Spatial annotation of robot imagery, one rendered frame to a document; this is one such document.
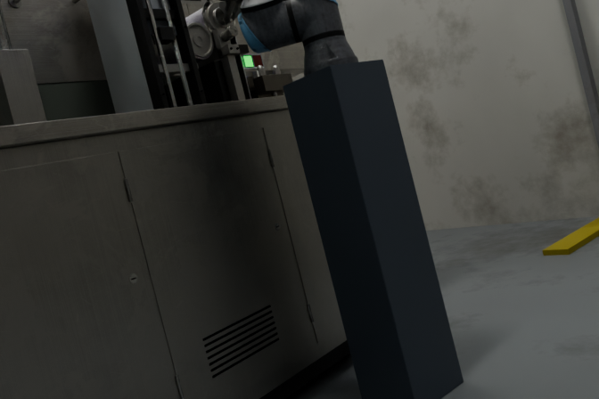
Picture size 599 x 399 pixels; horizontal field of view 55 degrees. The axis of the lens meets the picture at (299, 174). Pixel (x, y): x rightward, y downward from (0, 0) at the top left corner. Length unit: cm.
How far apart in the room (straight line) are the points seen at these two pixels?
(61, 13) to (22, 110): 57
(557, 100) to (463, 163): 75
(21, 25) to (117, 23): 31
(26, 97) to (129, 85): 37
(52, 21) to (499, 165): 269
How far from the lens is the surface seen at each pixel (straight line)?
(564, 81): 351
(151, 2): 183
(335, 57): 151
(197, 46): 201
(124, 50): 195
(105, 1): 203
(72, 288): 132
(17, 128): 129
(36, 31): 211
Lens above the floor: 68
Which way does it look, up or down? 1 degrees down
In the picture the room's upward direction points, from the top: 14 degrees counter-clockwise
